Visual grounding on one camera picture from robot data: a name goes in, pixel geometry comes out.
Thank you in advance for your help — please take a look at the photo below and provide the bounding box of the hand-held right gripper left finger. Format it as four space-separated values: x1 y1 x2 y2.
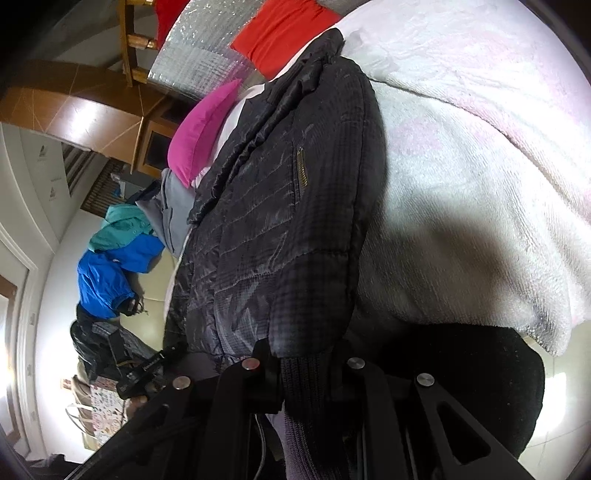
69 339 283 480

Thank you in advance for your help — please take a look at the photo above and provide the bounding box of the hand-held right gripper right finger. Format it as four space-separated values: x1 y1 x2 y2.
339 344 532 480

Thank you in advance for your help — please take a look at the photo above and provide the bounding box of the black quilted jacket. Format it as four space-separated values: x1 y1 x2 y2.
164 28 389 480

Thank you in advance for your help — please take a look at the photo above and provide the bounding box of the beige sofa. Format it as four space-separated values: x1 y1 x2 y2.
124 249 185 352

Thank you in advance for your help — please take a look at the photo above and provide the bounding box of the dark checked cloth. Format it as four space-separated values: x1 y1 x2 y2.
70 318 155 377

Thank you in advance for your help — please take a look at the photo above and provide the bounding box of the blue jacket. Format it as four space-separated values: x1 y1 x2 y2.
77 235 165 320

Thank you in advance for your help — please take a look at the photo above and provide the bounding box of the black fuzzy cloth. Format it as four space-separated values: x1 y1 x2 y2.
346 323 546 480

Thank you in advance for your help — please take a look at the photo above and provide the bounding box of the teal shirt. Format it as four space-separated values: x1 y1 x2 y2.
89 204 155 253

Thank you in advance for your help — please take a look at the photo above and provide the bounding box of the grey garment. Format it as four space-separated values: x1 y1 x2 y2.
139 168 197 257

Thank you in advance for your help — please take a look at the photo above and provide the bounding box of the wooden lattice window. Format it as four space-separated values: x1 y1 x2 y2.
69 143 122 214

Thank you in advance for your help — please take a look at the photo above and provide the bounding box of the white fleece blanket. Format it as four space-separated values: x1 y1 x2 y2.
175 0 591 358

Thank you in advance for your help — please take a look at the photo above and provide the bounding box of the pink pillow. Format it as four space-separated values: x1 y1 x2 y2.
167 78 243 188

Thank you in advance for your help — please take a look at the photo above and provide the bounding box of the wooden cabinet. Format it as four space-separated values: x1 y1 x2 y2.
0 60 185 178

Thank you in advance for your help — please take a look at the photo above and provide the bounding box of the silver foil insulation mat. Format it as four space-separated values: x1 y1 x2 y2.
148 0 259 100

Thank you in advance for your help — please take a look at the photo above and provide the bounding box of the wooden railing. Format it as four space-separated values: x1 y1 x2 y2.
117 0 160 88

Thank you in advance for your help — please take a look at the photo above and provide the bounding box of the red velvet cloth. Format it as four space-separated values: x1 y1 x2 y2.
154 0 192 42

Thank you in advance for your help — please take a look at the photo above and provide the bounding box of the red pillow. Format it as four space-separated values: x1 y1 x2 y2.
231 0 342 79

